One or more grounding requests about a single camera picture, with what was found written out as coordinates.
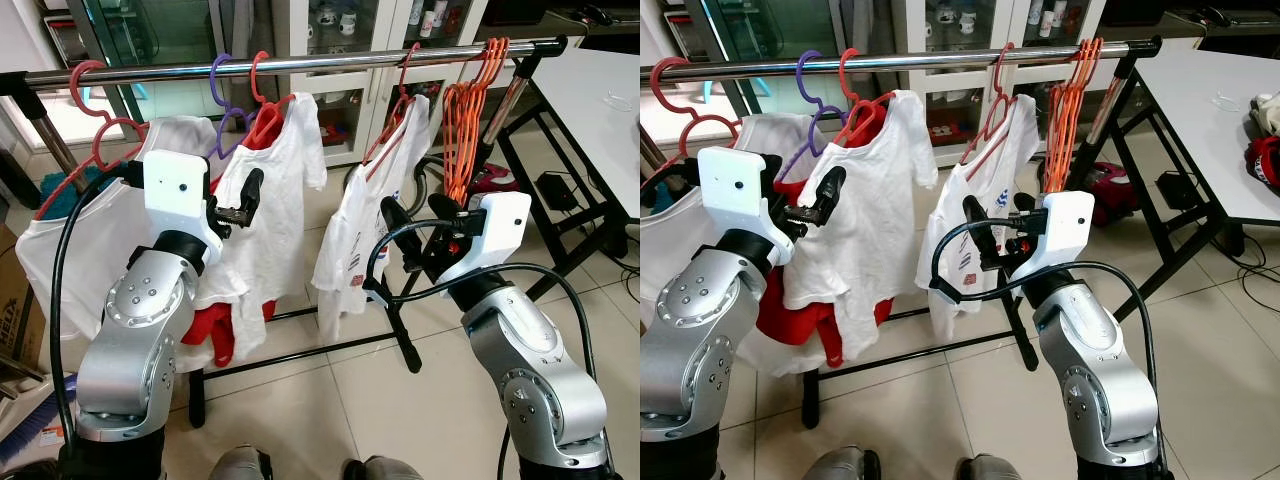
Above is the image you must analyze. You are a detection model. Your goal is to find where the white glass door cabinet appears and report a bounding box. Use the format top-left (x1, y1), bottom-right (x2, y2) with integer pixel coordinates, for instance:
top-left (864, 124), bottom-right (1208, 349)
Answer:
top-left (895, 0), bottom-right (1136, 151)
top-left (270, 0), bottom-right (526, 166)

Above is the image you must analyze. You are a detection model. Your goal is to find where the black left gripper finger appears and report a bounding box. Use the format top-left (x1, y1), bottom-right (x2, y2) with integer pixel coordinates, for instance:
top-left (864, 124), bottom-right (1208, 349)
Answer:
top-left (818, 165), bottom-right (847, 229)
top-left (238, 167), bottom-right (265, 227)

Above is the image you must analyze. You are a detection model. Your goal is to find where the grey left robot leg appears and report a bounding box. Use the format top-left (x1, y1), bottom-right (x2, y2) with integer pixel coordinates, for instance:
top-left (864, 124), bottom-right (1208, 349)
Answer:
top-left (803, 447), bottom-right (881, 480)
top-left (208, 445), bottom-right (273, 480)

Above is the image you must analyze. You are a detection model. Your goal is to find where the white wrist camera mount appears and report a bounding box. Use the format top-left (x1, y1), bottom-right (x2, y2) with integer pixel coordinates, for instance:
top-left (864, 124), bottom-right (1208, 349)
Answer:
top-left (1008, 190), bottom-right (1096, 286)
top-left (437, 192), bottom-right (534, 288)
top-left (143, 150), bottom-right (227, 264)
top-left (697, 147), bottom-right (791, 263)

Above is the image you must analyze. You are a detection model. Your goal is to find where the white denim garment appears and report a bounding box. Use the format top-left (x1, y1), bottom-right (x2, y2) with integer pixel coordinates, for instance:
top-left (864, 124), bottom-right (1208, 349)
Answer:
top-left (1250, 93), bottom-right (1280, 136)

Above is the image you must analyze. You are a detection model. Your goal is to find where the red vacuum cleaner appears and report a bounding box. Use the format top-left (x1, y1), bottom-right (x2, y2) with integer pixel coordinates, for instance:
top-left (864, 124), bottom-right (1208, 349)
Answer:
top-left (468, 163), bottom-right (523, 198)
top-left (1088, 160), bottom-right (1143, 229)

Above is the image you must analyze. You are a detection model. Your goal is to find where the purple plastic hanger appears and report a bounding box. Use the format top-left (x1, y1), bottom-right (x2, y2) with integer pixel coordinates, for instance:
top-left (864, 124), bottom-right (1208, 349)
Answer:
top-left (795, 48), bottom-right (853, 161)
top-left (206, 52), bottom-right (263, 163)

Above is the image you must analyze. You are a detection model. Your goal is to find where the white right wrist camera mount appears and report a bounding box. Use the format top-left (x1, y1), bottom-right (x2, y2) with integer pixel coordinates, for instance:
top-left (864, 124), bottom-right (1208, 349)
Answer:
top-left (437, 192), bottom-right (534, 288)
top-left (1008, 190), bottom-right (1096, 286)

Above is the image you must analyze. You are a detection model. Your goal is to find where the white table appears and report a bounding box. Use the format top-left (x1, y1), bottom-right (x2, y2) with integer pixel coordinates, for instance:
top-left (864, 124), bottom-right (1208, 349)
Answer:
top-left (1135, 45), bottom-right (1280, 226)
top-left (528, 45), bottom-right (641, 219)

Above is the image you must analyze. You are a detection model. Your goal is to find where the black desk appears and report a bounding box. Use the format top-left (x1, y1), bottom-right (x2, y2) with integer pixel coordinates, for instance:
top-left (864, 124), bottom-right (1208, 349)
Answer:
top-left (1100, 0), bottom-right (1280, 56)
top-left (470, 0), bottom-right (641, 56)

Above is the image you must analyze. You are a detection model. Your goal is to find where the dark framed glass cabinet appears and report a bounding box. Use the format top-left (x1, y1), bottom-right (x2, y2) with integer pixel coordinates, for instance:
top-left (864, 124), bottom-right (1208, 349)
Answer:
top-left (690, 0), bottom-right (856, 116)
top-left (65, 0), bottom-right (256, 126)

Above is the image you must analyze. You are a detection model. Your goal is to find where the grey right robot leg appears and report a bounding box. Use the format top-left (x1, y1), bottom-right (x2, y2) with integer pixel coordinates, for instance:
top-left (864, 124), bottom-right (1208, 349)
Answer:
top-left (343, 455), bottom-right (426, 480)
top-left (955, 455), bottom-right (1026, 480)

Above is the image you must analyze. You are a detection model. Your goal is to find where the black power adapter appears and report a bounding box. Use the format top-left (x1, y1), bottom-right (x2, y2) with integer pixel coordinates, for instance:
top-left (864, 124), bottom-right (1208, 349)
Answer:
top-left (1158, 172), bottom-right (1201, 209)
top-left (537, 172), bottom-right (581, 211)

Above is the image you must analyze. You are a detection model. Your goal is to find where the grey robot leg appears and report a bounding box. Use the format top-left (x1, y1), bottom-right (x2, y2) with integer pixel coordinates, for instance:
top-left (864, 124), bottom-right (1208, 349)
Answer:
top-left (803, 447), bottom-right (881, 480)
top-left (208, 445), bottom-right (273, 480)
top-left (343, 455), bottom-right (426, 480)
top-left (955, 455), bottom-right (1026, 480)

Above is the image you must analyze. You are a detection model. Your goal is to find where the white T-shirt with print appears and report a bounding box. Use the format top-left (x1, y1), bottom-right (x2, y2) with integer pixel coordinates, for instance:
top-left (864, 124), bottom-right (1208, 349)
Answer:
top-left (918, 95), bottom-right (1041, 341)
top-left (310, 93), bottom-right (433, 346)

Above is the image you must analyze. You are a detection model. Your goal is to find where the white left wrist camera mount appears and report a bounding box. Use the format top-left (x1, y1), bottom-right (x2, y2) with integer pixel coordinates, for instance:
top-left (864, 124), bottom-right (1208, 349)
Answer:
top-left (143, 150), bottom-right (227, 264)
top-left (697, 147), bottom-right (791, 263)

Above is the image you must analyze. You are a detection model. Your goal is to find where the blue broom head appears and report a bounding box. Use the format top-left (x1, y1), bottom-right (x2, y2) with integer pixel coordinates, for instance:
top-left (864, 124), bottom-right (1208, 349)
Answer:
top-left (0, 378), bottom-right (79, 471)

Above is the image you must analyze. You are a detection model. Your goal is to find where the red T-shirt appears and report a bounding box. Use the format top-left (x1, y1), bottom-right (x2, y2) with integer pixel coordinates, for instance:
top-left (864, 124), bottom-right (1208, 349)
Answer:
top-left (180, 95), bottom-right (298, 368)
top-left (757, 95), bottom-right (898, 368)

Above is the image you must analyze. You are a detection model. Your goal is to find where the black and silver clothes rack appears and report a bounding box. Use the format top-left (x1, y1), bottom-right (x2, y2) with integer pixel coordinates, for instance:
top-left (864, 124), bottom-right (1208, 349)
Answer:
top-left (0, 35), bottom-right (629, 429)
top-left (640, 35), bottom-right (1249, 429)

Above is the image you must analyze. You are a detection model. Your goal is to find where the red cloth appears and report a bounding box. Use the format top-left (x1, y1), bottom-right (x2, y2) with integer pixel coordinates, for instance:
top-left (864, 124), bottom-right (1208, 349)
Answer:
top-left (1245, 135), bottom-right (1280, 189)

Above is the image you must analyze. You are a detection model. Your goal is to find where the brown cardboard box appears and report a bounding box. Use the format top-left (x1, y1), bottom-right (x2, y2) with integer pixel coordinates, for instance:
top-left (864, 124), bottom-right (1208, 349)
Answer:
top-left (0, 225), bottom-right (49, 376)

